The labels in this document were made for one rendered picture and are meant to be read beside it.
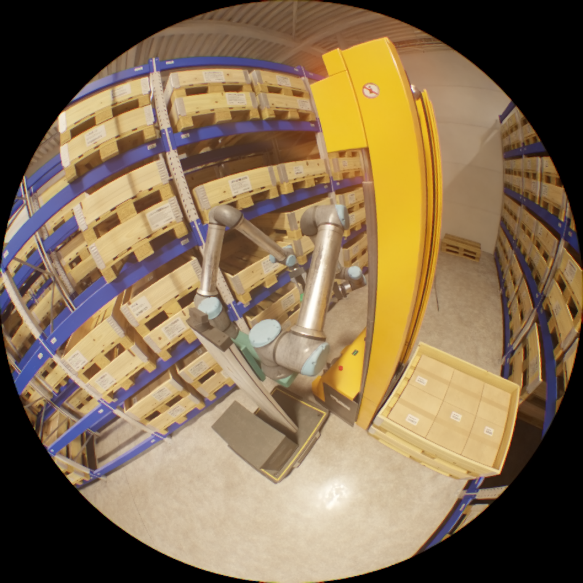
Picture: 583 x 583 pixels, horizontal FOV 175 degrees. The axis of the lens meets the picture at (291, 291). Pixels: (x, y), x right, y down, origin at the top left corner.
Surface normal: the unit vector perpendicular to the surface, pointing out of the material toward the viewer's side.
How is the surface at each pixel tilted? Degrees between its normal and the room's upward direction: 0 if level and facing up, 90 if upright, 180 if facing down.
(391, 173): 90
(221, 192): 90
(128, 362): 90
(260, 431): 0
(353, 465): 0
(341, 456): 0
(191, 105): 90
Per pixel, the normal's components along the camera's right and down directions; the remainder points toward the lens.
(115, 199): 0.66, 0.30
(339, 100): -0.71, 0.52
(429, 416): -0.22, -0.80
